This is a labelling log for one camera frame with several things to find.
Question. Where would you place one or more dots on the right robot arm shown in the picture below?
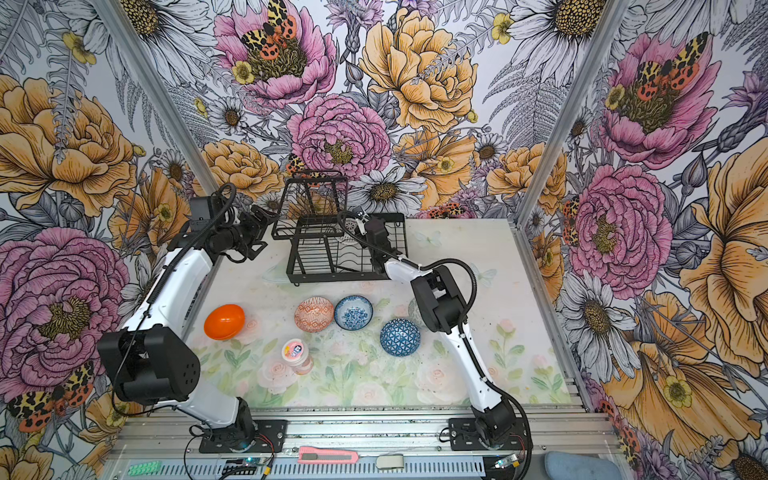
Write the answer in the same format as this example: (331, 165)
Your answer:
(445, 291)

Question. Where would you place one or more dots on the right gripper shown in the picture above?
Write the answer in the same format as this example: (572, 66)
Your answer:
(359, 224)

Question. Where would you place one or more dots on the black wire dish rack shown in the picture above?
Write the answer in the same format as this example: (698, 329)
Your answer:
(313, 212)

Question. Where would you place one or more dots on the green led circuit board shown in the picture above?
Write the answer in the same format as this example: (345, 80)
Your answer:
(145, 469)

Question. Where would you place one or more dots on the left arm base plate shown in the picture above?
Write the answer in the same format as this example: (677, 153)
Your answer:
(264, 436)

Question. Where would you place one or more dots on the orange plastic bowl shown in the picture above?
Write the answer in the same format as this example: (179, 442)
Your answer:
(225, 322)

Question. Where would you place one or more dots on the orange patterned ceramic bowl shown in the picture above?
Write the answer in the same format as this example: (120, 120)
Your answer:
(314, 314)

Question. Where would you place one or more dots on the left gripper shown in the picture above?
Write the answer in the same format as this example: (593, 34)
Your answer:
(257, 228)

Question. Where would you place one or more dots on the white perforated strainer bowl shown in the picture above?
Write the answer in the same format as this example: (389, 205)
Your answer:
(347, 245)

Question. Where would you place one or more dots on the green patterned ceramic bowl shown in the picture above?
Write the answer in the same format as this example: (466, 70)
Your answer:
(414, 314)

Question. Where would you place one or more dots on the blue floral ceramic bowl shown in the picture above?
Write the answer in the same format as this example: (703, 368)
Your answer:
(353, 313)

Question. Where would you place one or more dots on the dark blue patterned bowl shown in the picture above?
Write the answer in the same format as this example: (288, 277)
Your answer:
(400, 337)

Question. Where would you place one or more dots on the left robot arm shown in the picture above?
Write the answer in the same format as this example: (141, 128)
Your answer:
(147, 360)

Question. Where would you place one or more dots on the pink utility knife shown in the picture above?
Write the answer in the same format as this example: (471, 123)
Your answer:
(323, 456)

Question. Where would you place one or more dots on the pink lidded small jar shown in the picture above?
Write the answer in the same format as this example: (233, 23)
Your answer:
(296, 354)

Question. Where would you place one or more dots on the blue cloth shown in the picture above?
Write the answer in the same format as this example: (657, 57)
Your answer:
(567, 466)

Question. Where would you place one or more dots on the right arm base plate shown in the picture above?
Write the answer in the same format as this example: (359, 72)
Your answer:
(462, 435)

